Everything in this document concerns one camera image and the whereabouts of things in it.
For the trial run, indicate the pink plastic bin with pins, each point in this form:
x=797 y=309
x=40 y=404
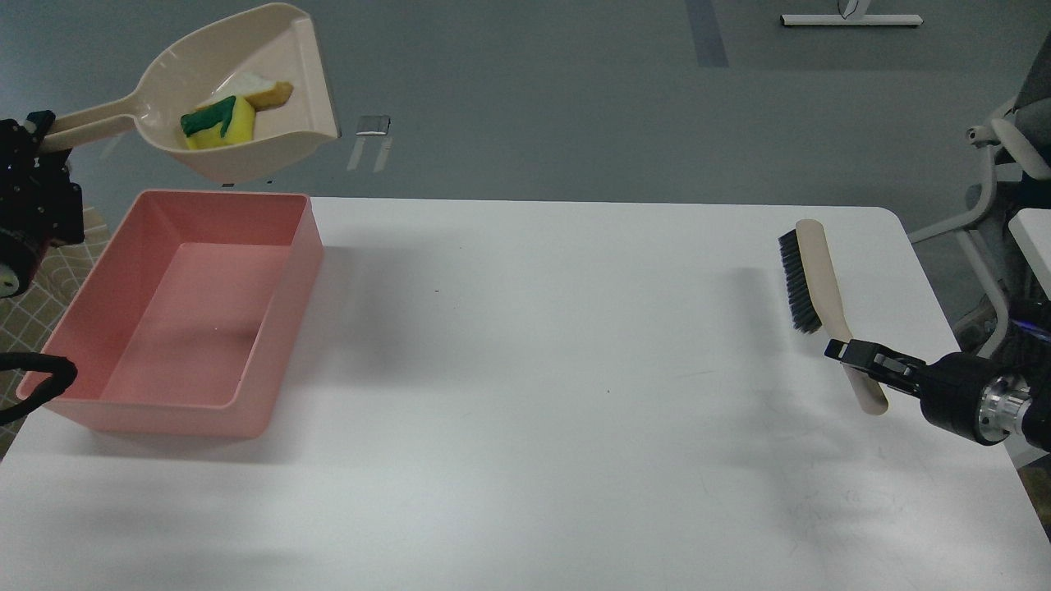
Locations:
x=187 y=323

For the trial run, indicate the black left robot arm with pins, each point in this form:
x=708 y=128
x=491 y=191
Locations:
x=20 y=263

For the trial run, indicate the beige hand brush black bristles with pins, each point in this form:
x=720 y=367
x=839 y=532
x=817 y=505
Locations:
x=811 y=282

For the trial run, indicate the white office chair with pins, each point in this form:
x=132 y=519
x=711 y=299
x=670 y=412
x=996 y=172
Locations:
x=1013 y=146

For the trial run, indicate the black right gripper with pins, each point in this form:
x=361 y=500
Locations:
x=976 y=398

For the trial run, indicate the yellow green sponge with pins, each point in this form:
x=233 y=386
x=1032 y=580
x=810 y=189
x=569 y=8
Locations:
x=230 y=121

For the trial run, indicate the beige plastic dustpan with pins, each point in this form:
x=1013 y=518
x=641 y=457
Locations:
x=269 y=55

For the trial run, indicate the white bread slice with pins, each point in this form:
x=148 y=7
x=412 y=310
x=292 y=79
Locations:
x=260 y=92

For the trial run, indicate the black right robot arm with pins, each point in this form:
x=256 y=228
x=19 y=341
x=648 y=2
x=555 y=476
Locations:
x=1035 y=424

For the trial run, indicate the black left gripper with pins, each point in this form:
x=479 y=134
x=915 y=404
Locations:
x=41 y=204

